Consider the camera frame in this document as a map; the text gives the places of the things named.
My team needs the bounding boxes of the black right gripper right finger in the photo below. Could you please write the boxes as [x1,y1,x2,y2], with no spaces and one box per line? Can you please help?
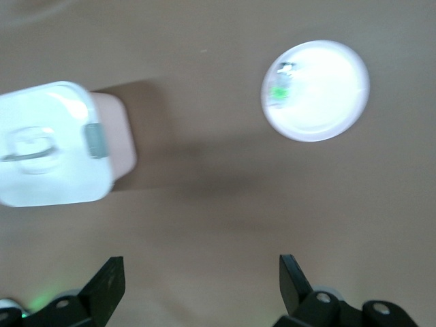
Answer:
[275,253,423,327]

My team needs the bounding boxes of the green and grey switch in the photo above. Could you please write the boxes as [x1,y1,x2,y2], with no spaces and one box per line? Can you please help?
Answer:
[267,60,297,108]

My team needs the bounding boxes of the pink round plate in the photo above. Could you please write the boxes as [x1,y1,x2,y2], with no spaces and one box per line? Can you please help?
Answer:
[260,40,371,143]

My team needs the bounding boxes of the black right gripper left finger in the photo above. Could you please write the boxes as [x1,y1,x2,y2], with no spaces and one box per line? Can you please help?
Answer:
[20,256,126,327]

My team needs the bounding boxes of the white lidded storage box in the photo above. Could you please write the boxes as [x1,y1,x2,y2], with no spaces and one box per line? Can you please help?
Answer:
[0,80,139,208]

